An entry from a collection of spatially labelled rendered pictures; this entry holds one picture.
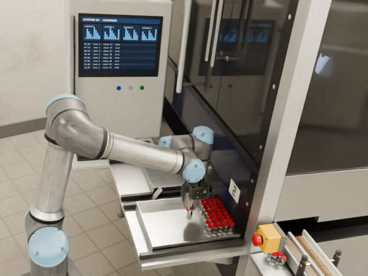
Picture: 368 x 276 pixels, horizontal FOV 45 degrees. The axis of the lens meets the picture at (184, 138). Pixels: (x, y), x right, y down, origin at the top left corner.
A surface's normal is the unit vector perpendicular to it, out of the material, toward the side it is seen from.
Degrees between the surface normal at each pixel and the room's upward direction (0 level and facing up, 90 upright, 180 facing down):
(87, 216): 0
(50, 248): 8
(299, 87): 90
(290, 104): 90
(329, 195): 90
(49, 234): 8
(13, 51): 90
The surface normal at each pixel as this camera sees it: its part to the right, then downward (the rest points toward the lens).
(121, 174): 0.11, -0.87
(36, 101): 0.62, 0.44
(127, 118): 0.30, 0.48
